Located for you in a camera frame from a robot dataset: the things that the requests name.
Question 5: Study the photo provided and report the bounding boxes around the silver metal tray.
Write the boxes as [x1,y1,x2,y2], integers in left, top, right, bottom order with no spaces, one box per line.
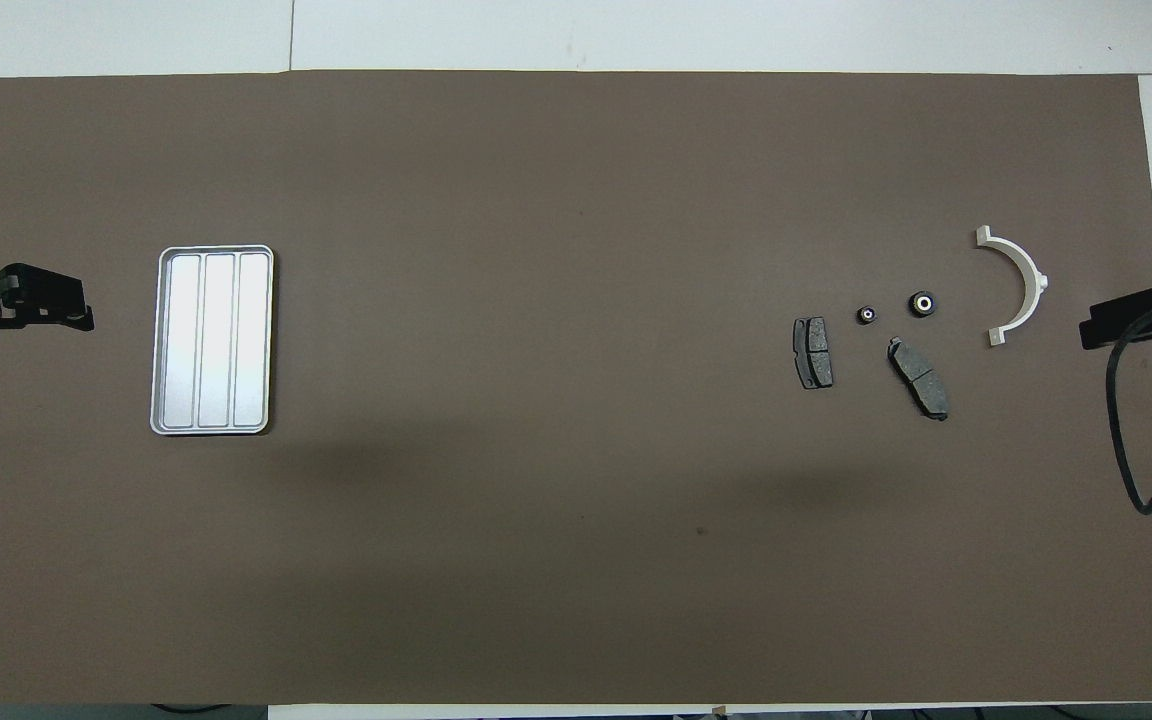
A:
[149,244,276,437]

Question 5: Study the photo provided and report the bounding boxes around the dark grey brake pad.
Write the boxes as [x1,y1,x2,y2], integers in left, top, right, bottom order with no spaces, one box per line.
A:
[792,316,835,391]
[886,336,951,422]

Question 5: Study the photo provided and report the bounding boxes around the brown table mat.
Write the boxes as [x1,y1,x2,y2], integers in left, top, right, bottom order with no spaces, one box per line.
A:
[0,70,1152,706]

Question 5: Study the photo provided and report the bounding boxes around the white semicircular bracket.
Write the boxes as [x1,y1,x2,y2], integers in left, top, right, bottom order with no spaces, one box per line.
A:
[974,225,1050,350]

